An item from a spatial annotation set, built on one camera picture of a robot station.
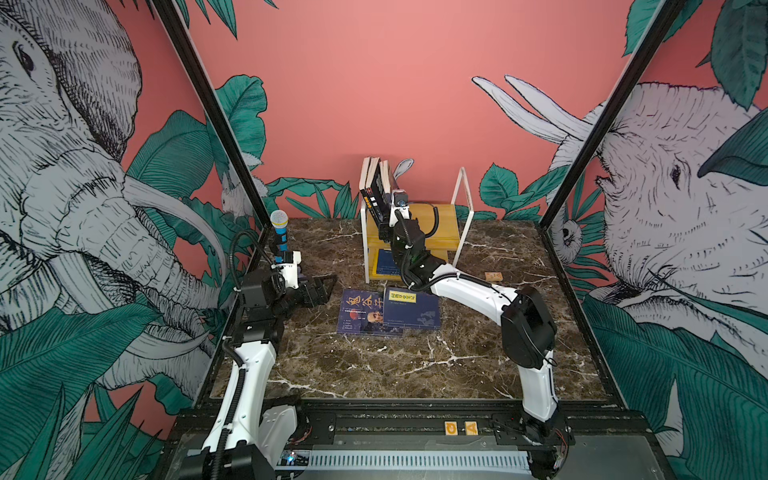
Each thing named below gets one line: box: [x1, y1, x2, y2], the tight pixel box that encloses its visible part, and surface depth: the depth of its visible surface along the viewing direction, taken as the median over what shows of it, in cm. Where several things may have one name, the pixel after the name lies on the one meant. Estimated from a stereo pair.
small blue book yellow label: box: [383, 287, 441, 329], surface depth 96 cm
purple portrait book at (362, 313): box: [337, 289, 403, 336], surface depth 95 cm
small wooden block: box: [484, 272, 503, 282], surface depth 106 cm
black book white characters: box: [360, 160, 386, 234], surface depth 78 cm
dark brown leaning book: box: [359, 157, 373, 207], surface depth 78 cm
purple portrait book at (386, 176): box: [379, 160, 393, 194], surface depth 77 cm
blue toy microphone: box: [270, 209, 289, 264], surface depth 91 cm
